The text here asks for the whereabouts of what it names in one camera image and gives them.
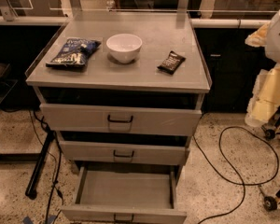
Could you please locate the black table leg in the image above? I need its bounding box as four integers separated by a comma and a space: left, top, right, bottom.
25, 131, 53, 200

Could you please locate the grey drawer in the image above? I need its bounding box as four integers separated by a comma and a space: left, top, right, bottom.
62, 163, 187, 224
60, 141, 189, 165
40, 104, 202, 136

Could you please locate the blue chip bag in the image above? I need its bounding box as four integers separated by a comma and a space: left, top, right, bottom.
46, 38, 101, 68

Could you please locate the black caster wheel lower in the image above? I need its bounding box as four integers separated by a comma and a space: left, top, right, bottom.
264, 196, 277, 211

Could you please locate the grey middle drawer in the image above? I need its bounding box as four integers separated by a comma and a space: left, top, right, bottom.
60, 141, 189, 165

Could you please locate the black floor cable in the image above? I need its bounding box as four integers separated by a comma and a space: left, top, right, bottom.
192, 126, 280, 224

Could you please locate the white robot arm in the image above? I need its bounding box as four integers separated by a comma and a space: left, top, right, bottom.
245, 9, 280, 127

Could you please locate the grey bottom drawer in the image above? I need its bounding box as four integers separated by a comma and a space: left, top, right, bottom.
62, 163, 187, 224

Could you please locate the grey top drawer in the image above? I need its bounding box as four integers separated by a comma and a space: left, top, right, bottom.
40, 104, 202, 136

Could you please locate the clear plastic bottle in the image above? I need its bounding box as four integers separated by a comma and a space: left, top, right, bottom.
106, 0, 115, 10

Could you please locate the black cable left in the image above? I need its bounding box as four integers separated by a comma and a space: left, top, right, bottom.
28, 109, 65, 224

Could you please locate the black caster wheel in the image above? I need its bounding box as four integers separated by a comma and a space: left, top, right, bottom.
264, 129, 275, 140
264, 196, 277, 211

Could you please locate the black caster wheel upper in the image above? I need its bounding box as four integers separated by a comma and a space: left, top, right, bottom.
264, 129, 275, 140

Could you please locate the black snack bar packet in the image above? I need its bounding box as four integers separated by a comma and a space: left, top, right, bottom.
158, 50, 186, 75

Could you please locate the grey drawer cabinet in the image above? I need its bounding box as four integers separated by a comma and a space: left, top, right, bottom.
26, 11, 211, 171

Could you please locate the white bowl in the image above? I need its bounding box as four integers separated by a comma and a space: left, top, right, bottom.
106, 34, 143, 63

